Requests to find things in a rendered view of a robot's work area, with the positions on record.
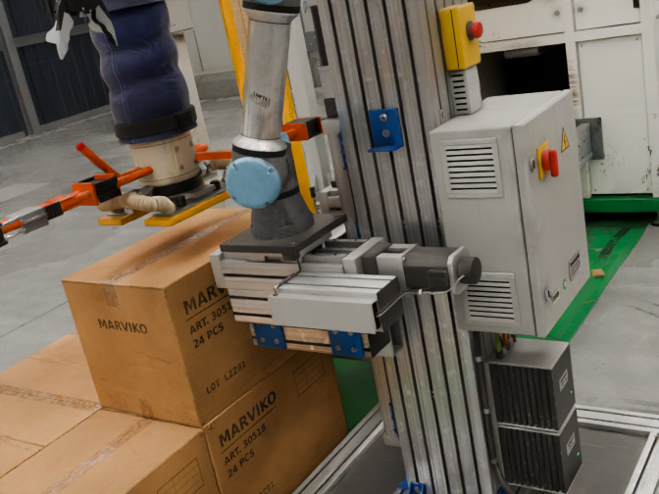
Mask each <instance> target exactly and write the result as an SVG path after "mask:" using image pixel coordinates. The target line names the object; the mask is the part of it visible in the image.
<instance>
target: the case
mask: <svg viewBox="0 0 659 494"><path fill-rule="evenodd" d="M251 213H252V209H207V210H205V211H203V212H201V213H199V214H197V215H195V216H193V217H191V218H189V219H186V220H184V221H182V222H179V223H177V224H175V225H173V226H169V227H167V228H165V229H163V230H161V231H159V232H157V233H155V234H153V235H151V236H149V237H147V238H145V239H142V240H140V241H138V242H136V243H134V244H132V245H130V246H128V247H126V248H125V249H123V250H121V251H119V252H117V253H115V254H113V255H111V256H109V257H107V258H105V259H103V260H101V261H99V262H97V263H95V264H93V265H90V266H88V267H86V268H84V269H82V270H80V271H78V272H75V273H73V274H71V275H69V276H67V277H65V278H63V279H62V280H61V281H62V284H63V287H64V290H65V293H66V297H67V300H68V303H69V306H70V309H71V312H72V316H73V319H74V322H75V325H76V330H77V333H78V337H79V340H80V343H81V346H82V349H83V352H84V356H85V359H86V361H87V364H88V367H89V370H90V374H91V377H92V380H93V383H94V386H95V389H96V392H97V396H98V399H99V402H100V405H101V407H104V408H109V409H113V410H118V411H122V412H127V413H132V414H136V415H141V416H145V417H149V418H154V419H158V420H166V421H171V422H176V423H180V424H185V425H189V426H194V427H199V428H201V427H202V426H204V425H205V424H206V423H207V422H209V421H210V420H212V419H213V418H214V417H215V416H217V415H218V414H219V413H220V412H222V411H223V410H224V409H225V408H227V407H228V406H229V405H230V404H232V403H233V402H234V401H236V400H237V399H238V398H239V397H241V396H242V395H243V394H244V393H246V392H247V391H248V390H249V389H251V388H252V387H253V386H255V385H256V384H257V383H258V382H260V381H261V380H262V379H263V378H265V377H266V376H267V375H268V374H270V373H271V372H272V371H274V370H275V369H276V368H278V367H279V366H280V365H281V364H283V363H284V362H285V361H286V360H288V359H289V358H290V357H291V356H293V355H294V354H295V353H296V352H298V351H299V350H293V349H280V348H271V347H262V346H258V345H254V344H253V340H252V336H251V332H250V328H249V324H248V322H244V321H235V320H234V316H233V312H232V308H231V304H230V300H229V297H228V289H227V288H219V287H217V285H216V281H215V278H214V274H213V270H212V266H211V262H210V258H209V255H210V254H211V253H213V252H215V251H216V250H218V249H220V244H222V243H223V242H225V241H227V240H229V239H230V238H232V237H234V236H236V235H237V234H238V233H240V232H242V231H244V230H245V229H247V228H249V227H250V224H251Z"/></svg>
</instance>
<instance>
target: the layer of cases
mask: <svg viewBox="0 0 659 494"><path fill-rule="evenodd" d="M347 435H348V431H347V427H346V422H345V417H344V412H343V409H342V404H341V399H340V395H339V390H338V385H337V380H336V376H335V371H334V366H333V361H332V357H331V354H328V353H319V352H310V351H302V350H299V351H298V352H296V353H295V354H294V355H293V356H291V357H290V358H289V359H288V360H286V361H285V362H284V363H283V364H281V365H280V366H279V367H278V368H276V369H275V370H273V371H272V372H271V373H270V374H268V375H267V376H266V377H265V378H263V379H262V380H261V381H260V382H258V383H257V384H256V385H255V386H253V387H252V388H251V389H249V390H248V391H247V392H246V393H244V394H243V395H242V396H241V397H239V398H238V399H237V400H236V401H234V402H233V403H232V404H230V405H229V406H228V407H227V408H225V409H224V410H223V411H222V412H220V413H219V414H218V415H217V416H215V417H214V418H213V419H212V420H210V421H209V422H207V423H206V424H205V425H204V426H202V427H201V428H199V427H194V426H189V425H185V424H180V423H176V422H171V421H166V420H158V419H154V418H149V417H145V416H141V415H136V414H132V413H127V412H122V411H118V410H113V409H109V408H104V407H101V405H100V402H99V399H98V396H97V392H96V389H95V386H94V383H93V380H92V377H91V374H90V370H89V367H88V364H87V361H86V359H85V356H84V352H83V349H82V346H81V343H80V340H79V337H78V333H77V330H75V331H73V332H71V333H70V334H68V335H66V336H64V337H63V338H61V339H59V340H57V341H56V342H54V343H52V344H50V345H49V346H47V347H45V348H43V349H42V350H40V351H38V352H36V353H35V354H33V355H31V356H30V357H28V358H26V359H24V360H22V361H21V362H19V363H17V364H15V365H14V366H12V367H10V368H8V369H7V370H4V371H2V372H1V373H0V494H292V493H293V492H294V491H295V489H296V488H297V487H298V486H299V485H300V484H301V483H302V482H303V481H304V480H305V479H306V478H307V477H308V476H309V475H310V474H311V473H312V472H313V471H314V470H315V468H316V467H317V466H318V465H319V464H320V463H321V462H322V461H323V460H324V459H325V458H326V457H327V456H328V455H329V454H330V453H331V452H332V451H333V449H334V448H335V447H336V446H337V445H338V444H339V443H340V442H341V441H342V440H343V439H344V438H345V437H346V436H347Z"/></svg>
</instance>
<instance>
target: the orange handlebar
mask: <svg viewBox="0 0 659 494"><path fill-rule="evenodd" d="M285 133H287V135H288V138H289V139H291V138H293V137H296V136H297V130H296V129H290V130H288V131H286V132H285ZM194 145H195V149H196V153H195V158H196V160H197V161H208V160H230V159H231V150H224V151H207V150H208V145H207V144H206V143H198V144H194ZM136 170H138V171H136ZM135 171H136V172H135ZM131 172H133V173H131ZM152 172H153V169H152V168H151V167H146V168H143V169H141V170H140V167H137V168H134V169H131V170H129V171H126V172H124V173H120V175H121V176H122V177H119V178H118V181H119V185H120V186H123V185H125V184H128V183H130V182H133V181H135V180H137V179H140V178H142V177H145V176H147V175H149V174H151V173H152ZM127 173H128V174H127ZM125 174H127V175H125ZM91 197H92V195H91V193H90V191H88V190H87V191H84V192H82V193H80V192H79V191H75V192H73V193H70V194H68V195H67V194H64V195H59V196H56V197H54V198H51V199H49V200H46V201H45V202H48V203H45V204H43V205H40V206H37V207H45V206H47V205H50V204H52V203H55V202H57V201H60V203H61V206H62V208H63V213H65V212H66V211H69V210H71V209H73V208H76V207H78V206H79V205H78V204H79V203H82V202H84V201H86V200H89V199H91ZM20 227H22V222H21V221H20V220H18V221H16V222H13V223H10V224H8V225H6V226H4V227H2V228H1V229H2V232H3V234H6V233H8V232H11V231H13V230H16V229H18V228H20Z"/></svg>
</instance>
